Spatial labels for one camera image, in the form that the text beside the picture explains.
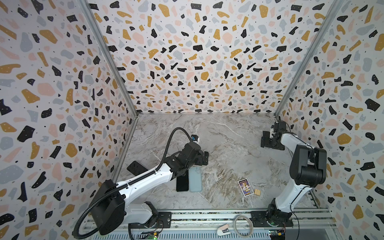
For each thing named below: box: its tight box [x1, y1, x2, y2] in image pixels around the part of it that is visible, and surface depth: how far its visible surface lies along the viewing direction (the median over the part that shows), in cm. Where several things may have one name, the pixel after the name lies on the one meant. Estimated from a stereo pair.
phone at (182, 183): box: [176, 173, 189, 192], surface depth 87 cm
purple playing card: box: [237, 178, 255, 197], surface depth 85 cm
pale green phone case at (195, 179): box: [188, 166, 203, 192], surface depth 90 cm
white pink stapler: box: [217, 224, 231, 236], surface depth 71 cm
